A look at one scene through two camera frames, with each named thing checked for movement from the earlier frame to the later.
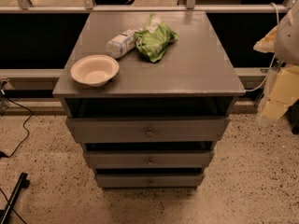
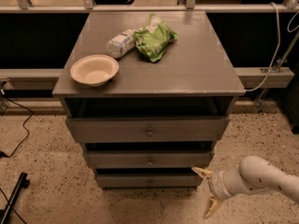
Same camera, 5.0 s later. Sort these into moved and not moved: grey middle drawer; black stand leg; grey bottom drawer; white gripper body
Moved: white gripper body
Not moved: grey bottom drawer; grey middle drawer; black stand leg
